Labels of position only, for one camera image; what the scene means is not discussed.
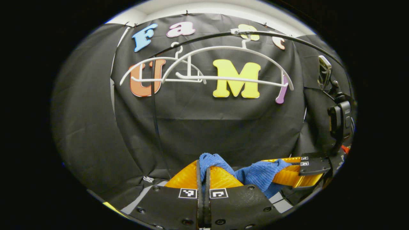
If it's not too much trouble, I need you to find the black clothes rack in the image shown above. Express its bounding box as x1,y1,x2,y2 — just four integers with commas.
150,30,345,179

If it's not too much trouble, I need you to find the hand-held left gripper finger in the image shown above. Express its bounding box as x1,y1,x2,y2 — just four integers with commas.
129,160,205,230
204,166,282,230

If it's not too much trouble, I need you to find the empty white hanger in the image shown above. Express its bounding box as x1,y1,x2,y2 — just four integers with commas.
120,42,207,87

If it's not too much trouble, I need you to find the blue corduroy jacket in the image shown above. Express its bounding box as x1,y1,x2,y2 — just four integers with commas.
199,153,293,199

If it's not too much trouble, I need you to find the white hanger with crossbar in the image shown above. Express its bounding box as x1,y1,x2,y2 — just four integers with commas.
161,29,294,91

